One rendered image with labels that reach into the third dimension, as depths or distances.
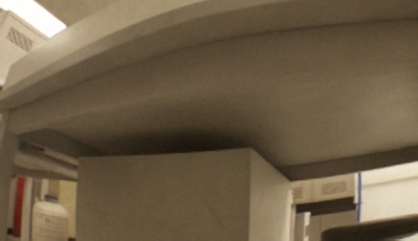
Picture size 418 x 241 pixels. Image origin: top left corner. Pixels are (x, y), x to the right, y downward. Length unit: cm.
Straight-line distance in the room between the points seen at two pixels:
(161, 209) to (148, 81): 32
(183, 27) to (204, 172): 33
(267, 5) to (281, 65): 7
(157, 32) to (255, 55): 12
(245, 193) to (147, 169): 23
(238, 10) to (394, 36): 19
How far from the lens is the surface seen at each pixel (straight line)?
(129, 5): 46
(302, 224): 168
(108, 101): 42
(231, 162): 57
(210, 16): 32
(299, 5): 31
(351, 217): 236
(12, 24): 140
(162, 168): 63
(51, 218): 320
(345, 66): 31
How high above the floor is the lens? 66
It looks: 21 degrees up
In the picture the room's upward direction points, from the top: 1 degrees clockwise
